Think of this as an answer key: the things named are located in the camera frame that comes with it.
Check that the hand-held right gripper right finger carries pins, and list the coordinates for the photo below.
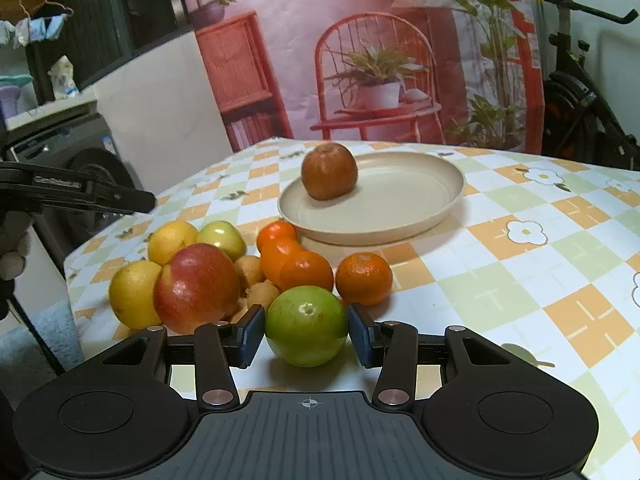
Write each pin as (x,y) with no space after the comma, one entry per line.
(360,336)

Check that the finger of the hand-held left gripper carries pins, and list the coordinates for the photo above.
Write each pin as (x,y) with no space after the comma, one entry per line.
(100,195)

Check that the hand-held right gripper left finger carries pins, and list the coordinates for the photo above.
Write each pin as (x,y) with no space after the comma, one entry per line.
(252,336)

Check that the brown kiwi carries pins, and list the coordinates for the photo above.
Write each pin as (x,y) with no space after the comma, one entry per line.
(248,271)
(262,296)

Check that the large green apple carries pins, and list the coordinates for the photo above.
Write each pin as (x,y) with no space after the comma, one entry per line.
(306,327)

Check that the orange tangerine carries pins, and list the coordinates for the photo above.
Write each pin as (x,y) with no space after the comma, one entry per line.
(307,271)
(274,260)
(276,232)
(363,278)

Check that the red apple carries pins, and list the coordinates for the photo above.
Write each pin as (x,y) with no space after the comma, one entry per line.
(196,287)

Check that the yellow lemon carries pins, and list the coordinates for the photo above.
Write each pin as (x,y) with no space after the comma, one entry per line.
(170,240)
(132,295)

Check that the small green apple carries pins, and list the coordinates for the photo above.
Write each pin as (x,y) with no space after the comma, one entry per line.
(222,237)

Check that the beige round plate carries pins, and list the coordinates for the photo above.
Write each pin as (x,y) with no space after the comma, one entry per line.
(395,200)

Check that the person's left hand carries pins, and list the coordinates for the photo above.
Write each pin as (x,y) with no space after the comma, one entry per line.
(12,262)

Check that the dark washing machine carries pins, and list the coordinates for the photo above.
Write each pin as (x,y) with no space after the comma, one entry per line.
(60,135)

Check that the tissue packet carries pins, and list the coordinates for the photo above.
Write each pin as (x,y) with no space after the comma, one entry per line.
(62,77)

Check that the grey fluffy mat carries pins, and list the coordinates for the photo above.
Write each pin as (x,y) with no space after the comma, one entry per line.
(45,340)

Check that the brown apple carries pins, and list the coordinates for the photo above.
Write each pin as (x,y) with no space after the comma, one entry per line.
(330,170)

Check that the checked floral tablecloth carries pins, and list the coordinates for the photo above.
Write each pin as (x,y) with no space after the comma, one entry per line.
(525,280)

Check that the hanging laundry rack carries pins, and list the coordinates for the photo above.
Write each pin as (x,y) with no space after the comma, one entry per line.
(35,22)

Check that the printed backdrop cloth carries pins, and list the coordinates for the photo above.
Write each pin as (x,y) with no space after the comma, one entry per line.
(300,35)

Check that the black exercise bike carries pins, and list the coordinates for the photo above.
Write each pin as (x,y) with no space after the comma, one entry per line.
(575,105)

